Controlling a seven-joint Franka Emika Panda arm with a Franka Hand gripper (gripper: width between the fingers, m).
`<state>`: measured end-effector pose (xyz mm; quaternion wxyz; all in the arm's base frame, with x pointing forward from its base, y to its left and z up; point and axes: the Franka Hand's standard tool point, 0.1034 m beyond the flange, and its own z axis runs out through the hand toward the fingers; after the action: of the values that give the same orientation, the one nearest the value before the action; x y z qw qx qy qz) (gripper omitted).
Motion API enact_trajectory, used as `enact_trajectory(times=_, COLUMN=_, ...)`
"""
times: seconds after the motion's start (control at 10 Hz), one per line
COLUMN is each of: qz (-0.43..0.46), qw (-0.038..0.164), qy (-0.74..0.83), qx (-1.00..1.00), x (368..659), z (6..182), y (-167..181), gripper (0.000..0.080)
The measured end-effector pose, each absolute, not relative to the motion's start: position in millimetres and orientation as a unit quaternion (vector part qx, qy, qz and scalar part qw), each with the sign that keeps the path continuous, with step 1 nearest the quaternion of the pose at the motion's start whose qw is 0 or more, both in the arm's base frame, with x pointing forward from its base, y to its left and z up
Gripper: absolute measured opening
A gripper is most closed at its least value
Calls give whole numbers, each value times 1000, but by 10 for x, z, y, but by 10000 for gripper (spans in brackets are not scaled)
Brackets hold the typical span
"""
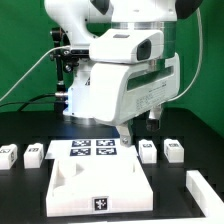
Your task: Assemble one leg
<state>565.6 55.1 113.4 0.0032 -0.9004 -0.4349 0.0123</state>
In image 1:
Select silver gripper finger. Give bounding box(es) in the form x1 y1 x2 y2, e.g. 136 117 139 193
146 106 162 131
116 122 132 146

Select black camera stand clamp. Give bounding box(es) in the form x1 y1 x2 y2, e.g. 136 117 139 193
50 27 90 116

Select white marker sheet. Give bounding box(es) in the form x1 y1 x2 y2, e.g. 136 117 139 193
45 138 137 159

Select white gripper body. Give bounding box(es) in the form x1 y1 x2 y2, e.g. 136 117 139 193
90 54 180 126

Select black cable left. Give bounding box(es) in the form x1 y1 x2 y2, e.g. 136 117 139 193
0 93 58 112

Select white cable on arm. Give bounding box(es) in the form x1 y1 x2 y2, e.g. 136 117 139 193
169 7 204 103

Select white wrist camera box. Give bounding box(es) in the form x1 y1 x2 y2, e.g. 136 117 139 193
89 29 164 64

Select white L-shaped obstacle fixture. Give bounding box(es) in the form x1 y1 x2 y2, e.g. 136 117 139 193
186 170 224 224

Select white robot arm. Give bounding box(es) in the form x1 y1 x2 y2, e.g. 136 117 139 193
44 0 203 146

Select white cable left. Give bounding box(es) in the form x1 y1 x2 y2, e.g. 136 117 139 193
0 45 68 102

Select white square tabletop part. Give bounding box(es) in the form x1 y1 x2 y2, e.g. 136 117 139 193
46 156 153 217

